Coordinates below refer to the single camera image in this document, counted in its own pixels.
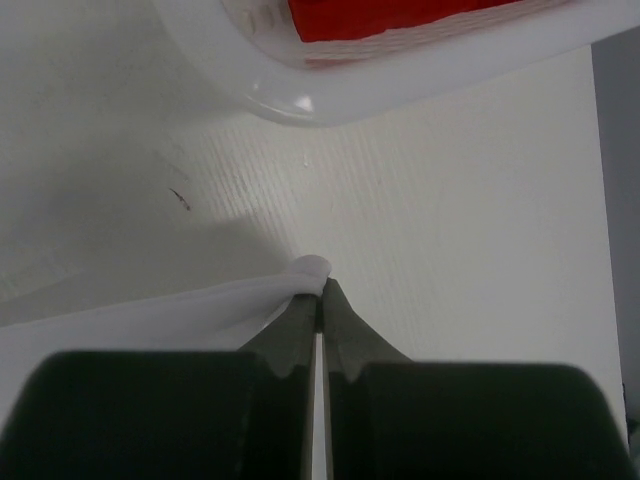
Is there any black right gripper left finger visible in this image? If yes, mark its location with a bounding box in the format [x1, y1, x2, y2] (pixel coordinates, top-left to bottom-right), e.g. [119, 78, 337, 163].
[1, 295, 318, 479]

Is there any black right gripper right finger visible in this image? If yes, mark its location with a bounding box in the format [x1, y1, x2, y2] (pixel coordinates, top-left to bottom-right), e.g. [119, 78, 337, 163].
[321, 280, 630, 479]

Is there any white plastic basket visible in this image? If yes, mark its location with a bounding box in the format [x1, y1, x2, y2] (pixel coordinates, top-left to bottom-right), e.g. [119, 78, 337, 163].
[155, 1, 639, 127]

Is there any white t shirt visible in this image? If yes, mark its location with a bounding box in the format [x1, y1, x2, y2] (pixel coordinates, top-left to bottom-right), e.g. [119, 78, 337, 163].
[1, 255, 331, 423]

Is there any red t shirt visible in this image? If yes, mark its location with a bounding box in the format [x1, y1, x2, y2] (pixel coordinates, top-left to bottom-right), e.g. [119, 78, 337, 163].
[288, 0, 504, 43]

